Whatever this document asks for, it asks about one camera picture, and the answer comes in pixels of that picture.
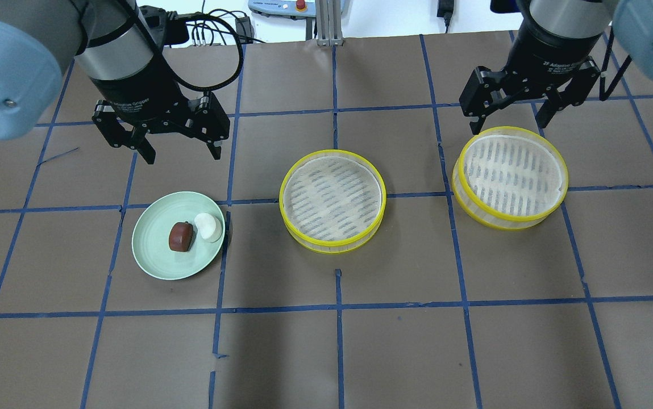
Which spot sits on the teach pendant with red button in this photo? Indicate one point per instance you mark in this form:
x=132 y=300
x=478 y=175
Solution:
x=293 y=10

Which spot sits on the light green plate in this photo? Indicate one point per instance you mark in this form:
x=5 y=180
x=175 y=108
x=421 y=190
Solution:
x=149 y=242

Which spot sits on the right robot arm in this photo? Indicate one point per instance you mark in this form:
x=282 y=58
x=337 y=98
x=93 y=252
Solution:
x=625 y=30

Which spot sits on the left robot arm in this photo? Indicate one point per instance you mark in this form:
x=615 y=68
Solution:
x=119 y=46

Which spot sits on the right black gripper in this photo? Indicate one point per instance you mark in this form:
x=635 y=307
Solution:
x=550 y=52

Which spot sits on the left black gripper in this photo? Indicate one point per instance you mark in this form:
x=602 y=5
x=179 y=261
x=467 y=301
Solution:
x=136 y=94

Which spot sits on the aluminium frame post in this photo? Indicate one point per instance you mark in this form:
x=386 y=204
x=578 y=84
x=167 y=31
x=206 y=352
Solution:
x=328 y=21

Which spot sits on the white bun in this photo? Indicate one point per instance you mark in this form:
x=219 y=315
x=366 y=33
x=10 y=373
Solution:
x=209 y=227

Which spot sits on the black power adapter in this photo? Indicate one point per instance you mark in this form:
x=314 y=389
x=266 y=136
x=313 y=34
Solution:
x=445 y=11

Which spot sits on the yellow steamer basket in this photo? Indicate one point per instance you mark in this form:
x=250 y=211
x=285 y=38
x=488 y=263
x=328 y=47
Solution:
x=509 y=178
x=332 y=201

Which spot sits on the brown bun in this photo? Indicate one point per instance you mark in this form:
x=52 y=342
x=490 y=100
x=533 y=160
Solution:
x=181 y=236

